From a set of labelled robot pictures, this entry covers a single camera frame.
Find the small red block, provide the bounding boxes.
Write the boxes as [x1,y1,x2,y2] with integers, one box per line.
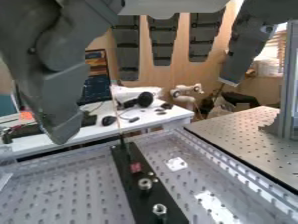
[129,162,143,174]

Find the computer screen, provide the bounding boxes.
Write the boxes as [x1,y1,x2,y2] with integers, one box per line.
[76,49,113,106]

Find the aluminium profile post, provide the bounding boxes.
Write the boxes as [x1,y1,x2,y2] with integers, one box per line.
[258,19,298,139]

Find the black plate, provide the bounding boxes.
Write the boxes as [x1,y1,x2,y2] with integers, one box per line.
[109,141,190,224]

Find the white desk with headphones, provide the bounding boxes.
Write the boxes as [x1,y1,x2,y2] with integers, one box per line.
[0,102,195,159]

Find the black headphones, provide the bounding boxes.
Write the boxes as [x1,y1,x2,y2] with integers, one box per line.
[121,91,155,109]

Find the small white jointed device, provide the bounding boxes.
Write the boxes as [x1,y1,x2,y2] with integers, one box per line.
[169,83,206,109]

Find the small steel nut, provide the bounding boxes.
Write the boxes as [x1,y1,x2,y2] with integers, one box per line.
[151,203,169,219]

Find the large steel nut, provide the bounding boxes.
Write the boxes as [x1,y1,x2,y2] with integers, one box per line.
[137,178,154,192]

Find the dark computer mouse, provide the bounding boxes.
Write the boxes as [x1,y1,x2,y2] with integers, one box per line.
[100,115,118,127]

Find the small square metal plate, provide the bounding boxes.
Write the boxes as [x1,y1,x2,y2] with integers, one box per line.
[163,156,189,172]

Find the clear box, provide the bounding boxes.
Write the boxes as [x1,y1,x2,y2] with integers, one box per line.
[0,128,298,224]

